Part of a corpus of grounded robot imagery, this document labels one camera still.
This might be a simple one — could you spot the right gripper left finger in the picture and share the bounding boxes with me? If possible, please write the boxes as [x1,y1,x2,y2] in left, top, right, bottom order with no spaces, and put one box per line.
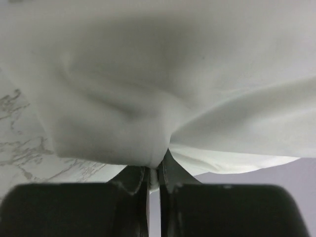
[0,166,150,237]

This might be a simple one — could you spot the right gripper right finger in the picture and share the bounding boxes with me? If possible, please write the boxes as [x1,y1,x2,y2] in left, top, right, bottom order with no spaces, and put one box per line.
[159,152,309,237]

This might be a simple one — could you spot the white printed t shirt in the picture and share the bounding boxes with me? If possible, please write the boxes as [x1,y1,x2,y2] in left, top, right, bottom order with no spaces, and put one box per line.
[0,0,316,174]

